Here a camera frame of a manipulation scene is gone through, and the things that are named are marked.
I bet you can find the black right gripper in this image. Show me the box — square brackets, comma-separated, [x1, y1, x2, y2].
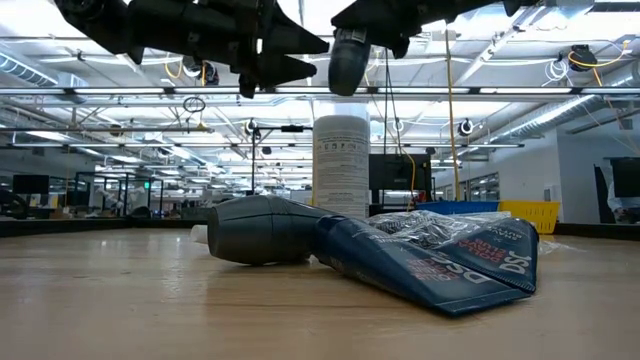
[329, 0, 506, 60]

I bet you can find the short yellow cable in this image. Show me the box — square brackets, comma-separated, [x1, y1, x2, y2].
[399, 148, 418, 211]

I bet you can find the black wall monitor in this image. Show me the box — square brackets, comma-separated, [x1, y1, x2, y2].
[609, 156, 640, 199]

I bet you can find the dark blue DSC sachet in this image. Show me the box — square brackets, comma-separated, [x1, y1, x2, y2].
[312, 214, 532, 318]
[433, 217, 540, 295]

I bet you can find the black camera stand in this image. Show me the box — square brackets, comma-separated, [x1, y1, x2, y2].
[249, 124, 314, 197]

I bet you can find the black leaning board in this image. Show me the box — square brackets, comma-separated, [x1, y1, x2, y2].
[593, 164, 611, 225]

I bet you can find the white wipes canister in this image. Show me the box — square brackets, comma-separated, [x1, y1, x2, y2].
[311, 114, 372, 221]

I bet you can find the long linear ceiling light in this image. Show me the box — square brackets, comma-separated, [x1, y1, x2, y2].
[0, 85, 640, 97]

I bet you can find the black chair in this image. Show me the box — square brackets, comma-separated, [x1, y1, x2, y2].
[0, 189, 30, 221]

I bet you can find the silver ventilation duct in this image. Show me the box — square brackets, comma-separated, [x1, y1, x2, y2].
[0, 49, 89, 91]
[487, 59, 640, 146]

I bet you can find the blue plastic basket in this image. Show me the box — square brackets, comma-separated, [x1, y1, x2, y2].
[416, 200, 501, 217]

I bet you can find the black desk monitor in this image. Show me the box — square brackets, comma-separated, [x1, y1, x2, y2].
[12, 174, 50, 195]

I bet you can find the yellow plastic basket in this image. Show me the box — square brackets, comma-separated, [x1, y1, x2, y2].
[498, 200, 562, 236]

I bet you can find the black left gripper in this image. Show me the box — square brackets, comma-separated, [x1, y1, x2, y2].
[127, 0, 331, 100]

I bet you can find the white blue travel tube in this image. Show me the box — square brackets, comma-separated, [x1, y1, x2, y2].
[189, 224, 210, 246]

